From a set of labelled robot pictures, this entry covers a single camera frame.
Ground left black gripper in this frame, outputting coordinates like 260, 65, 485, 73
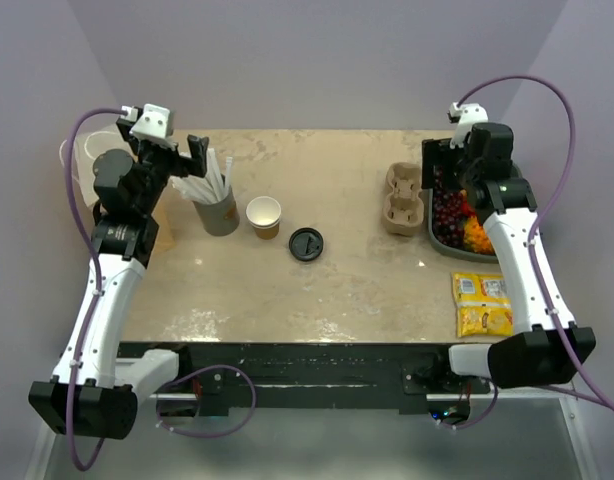
118, 121, 208, 214

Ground brown paper coffee cup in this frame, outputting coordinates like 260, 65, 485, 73
246, 196, 282, 240

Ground black plastic cup lid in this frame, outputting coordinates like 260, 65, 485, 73
288, 227, 324, 262

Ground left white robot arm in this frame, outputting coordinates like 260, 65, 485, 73
28, 120, 209, 440

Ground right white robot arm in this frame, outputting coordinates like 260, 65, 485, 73
422, 122, 596, 393

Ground dark red grapes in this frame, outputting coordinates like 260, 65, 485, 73
432, 168, 465, 249

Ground cardboard cup carrier tray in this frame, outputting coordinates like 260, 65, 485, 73
381, 162, 424, 237

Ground red yellow cherries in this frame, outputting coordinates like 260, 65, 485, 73
460, 190, 477, 218

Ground grey straw holder tin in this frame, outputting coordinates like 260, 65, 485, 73
193, 187, 240, 237

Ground grey fruit tray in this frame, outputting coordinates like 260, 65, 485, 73
426, 189, 497, 264

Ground brown paper bag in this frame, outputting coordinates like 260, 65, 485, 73
72, 126, 175, 254

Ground yellow snack packet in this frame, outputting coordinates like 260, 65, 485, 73
452, 272, 514, 338

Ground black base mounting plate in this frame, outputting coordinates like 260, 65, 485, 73
118, 341, 490, 417

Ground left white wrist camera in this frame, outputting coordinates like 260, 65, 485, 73
130, 103, 174, 139

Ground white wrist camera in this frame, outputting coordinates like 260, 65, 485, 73
448, 102, 489, 149
130, 103, 174, 139

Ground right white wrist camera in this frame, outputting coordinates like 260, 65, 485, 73
448, 102, 489, 149

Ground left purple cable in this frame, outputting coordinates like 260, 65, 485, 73
65, 107, 126, 472

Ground purple cable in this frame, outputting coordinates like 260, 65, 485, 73
456, 75, 614, 420
65, 107, 126, 472

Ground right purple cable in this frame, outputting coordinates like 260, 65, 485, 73
456, 75, 614, 420

